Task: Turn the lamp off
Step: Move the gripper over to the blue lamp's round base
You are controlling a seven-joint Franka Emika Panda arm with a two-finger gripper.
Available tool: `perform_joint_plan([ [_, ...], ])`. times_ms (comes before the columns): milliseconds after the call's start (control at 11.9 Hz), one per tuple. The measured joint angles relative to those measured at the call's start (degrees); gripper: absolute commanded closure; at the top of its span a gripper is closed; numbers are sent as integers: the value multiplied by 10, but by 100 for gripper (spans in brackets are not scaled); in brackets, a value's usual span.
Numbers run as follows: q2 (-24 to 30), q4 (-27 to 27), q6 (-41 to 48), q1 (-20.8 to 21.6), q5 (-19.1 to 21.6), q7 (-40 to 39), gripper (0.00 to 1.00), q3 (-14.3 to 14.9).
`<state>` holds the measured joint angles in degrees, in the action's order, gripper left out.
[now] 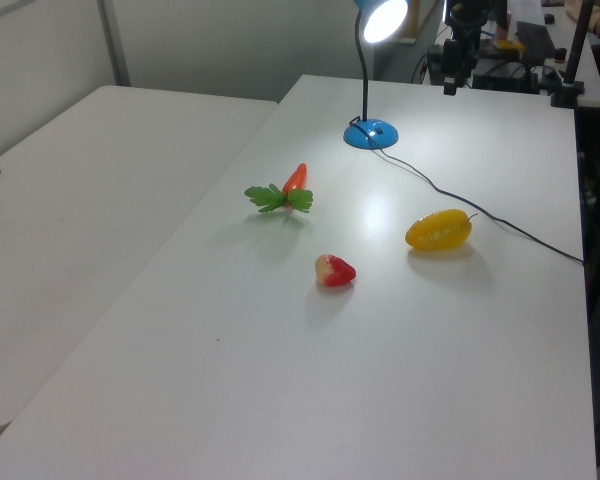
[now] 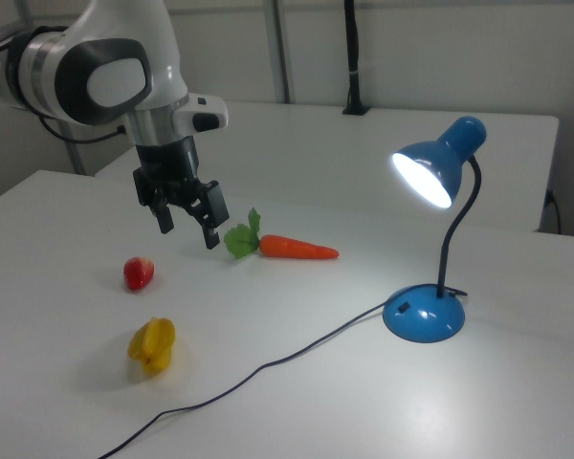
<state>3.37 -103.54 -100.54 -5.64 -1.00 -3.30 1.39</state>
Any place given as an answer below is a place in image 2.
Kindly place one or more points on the grey partition frame post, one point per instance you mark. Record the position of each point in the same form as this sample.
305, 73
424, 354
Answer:
282, 52

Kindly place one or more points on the red toy strawberry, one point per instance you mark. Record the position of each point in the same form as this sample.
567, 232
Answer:
138, 275

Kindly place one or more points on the yellow toy starfruit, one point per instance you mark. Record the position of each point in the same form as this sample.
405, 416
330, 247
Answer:
152, 344

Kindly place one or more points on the blue desk lamp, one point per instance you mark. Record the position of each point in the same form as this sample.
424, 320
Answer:
423, 320

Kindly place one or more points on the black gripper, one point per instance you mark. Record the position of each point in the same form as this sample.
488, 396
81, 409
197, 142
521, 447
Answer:
167, 162

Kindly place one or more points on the orange toy carrot green leaves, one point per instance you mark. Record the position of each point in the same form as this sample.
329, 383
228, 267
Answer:
292, 248

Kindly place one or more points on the black clamped mount pole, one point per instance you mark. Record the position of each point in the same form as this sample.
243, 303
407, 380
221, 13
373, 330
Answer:
354, 57

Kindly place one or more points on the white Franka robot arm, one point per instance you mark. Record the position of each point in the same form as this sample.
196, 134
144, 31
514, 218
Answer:
119, 81

